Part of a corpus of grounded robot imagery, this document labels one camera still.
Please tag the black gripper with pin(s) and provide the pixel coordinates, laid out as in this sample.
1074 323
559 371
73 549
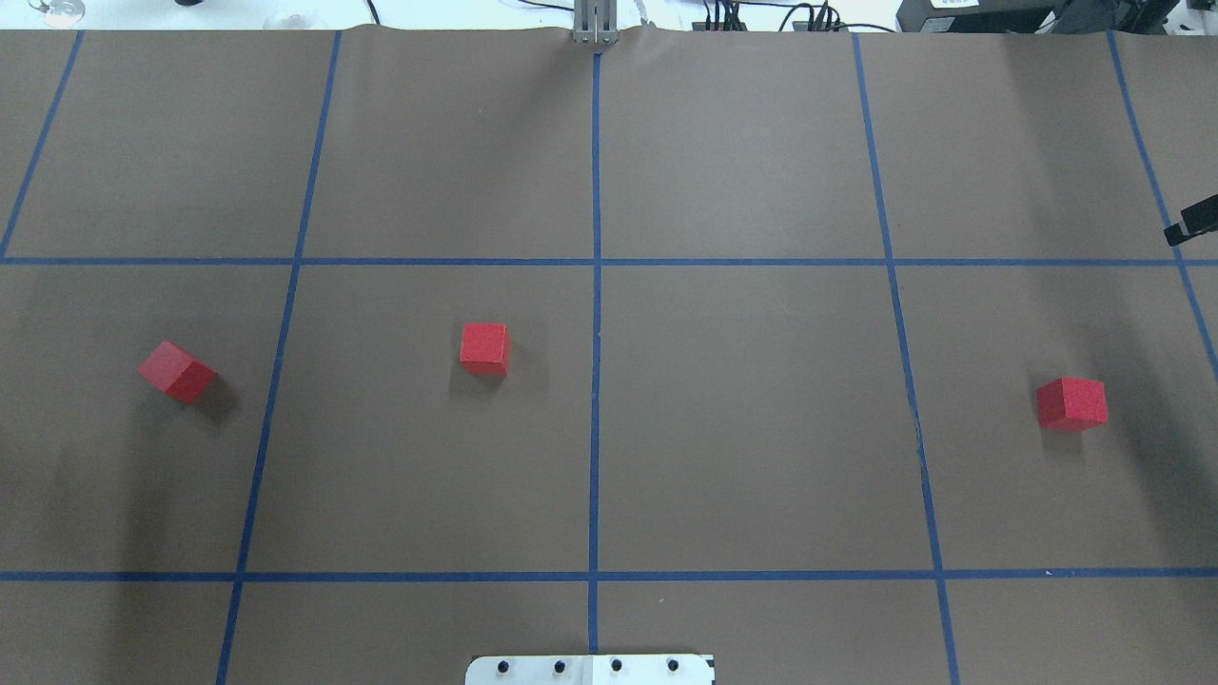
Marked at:
1197 219

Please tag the red cube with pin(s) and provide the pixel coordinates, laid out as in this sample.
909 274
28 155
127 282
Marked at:
176 372
486 349
1070 404

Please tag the aluminium camera post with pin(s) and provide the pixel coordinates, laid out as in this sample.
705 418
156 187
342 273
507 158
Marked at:
595 22

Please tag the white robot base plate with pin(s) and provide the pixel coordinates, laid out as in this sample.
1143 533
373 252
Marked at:
593 669

